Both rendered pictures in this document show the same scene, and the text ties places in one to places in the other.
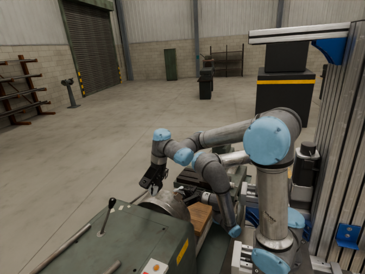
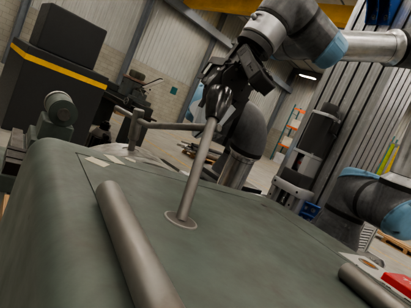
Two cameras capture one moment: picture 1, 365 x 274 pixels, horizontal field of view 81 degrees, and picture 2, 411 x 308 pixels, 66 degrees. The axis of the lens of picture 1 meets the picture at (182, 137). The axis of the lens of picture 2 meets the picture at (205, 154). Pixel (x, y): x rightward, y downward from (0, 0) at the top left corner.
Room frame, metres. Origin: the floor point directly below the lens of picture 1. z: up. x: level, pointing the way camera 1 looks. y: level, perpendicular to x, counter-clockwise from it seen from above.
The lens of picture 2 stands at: (0.57, 0.67, 1.37)
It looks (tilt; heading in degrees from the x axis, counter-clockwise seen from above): 7 degrees down; 298
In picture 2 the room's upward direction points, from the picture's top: 23 degrees clockwise
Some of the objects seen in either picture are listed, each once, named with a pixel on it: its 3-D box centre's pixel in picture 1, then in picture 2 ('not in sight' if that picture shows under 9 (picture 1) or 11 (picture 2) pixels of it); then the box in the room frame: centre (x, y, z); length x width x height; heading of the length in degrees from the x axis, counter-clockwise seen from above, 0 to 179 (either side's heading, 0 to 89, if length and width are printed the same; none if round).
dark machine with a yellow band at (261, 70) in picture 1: (281, 80); (54, 71); (5.73, -2.74, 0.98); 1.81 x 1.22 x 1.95; 159
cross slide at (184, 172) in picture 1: (203, 179); (68, 172); (1.52, -0.15, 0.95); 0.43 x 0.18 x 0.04; 62
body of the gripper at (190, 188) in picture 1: (195, 194); not in sight; (1.13, -0.05, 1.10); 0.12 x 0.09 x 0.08; 62
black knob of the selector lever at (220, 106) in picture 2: (112, 203); (218, 104); (0.76, 0.33, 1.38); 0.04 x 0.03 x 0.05; 152
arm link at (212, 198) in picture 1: (218, 201); not in sight; (1.05, -0.19, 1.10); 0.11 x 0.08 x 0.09; 62
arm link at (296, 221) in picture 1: (285, 226); (356, 191); (0.61, -0.37, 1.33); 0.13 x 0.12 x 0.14; 139
